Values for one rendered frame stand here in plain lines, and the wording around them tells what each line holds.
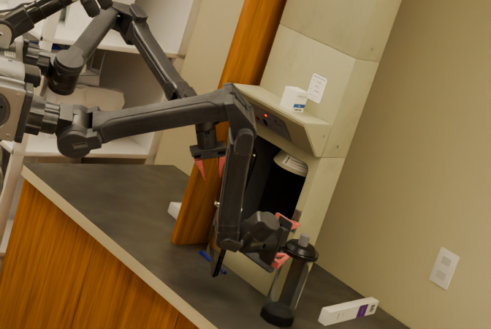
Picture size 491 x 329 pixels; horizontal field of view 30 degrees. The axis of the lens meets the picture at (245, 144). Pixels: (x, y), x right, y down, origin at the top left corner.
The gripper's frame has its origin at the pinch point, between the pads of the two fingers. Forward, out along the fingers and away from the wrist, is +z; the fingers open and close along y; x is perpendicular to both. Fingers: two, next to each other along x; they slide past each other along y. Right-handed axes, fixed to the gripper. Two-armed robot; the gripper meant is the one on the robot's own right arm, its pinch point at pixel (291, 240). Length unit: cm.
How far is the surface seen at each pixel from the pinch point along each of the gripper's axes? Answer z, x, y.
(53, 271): -14, 80, -53
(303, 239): 4.1, -0.6, 0.3
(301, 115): 4.5, 15.2, 31.3
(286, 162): 13.7, 22.1, 14.0
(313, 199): 14.9, 8.9, 8.2
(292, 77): 11.4, 29.0, 38.6
